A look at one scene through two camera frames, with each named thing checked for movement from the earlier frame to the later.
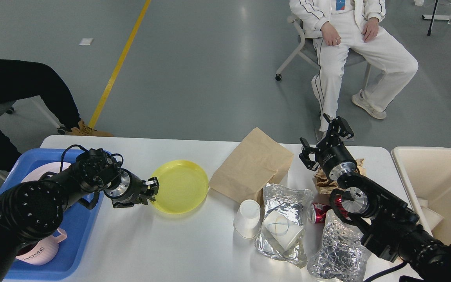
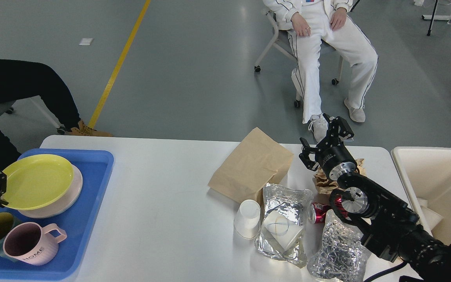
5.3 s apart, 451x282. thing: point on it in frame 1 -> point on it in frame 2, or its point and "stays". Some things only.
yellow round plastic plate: x=183 y=186 -> x=36 y=181
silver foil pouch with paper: x=284 y=216 stays
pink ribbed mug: x=44 y=250 stays
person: x=338 y=26 -> x=311 y=24
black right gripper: x=334 y=158 stays
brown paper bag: x=256 y=159 stays
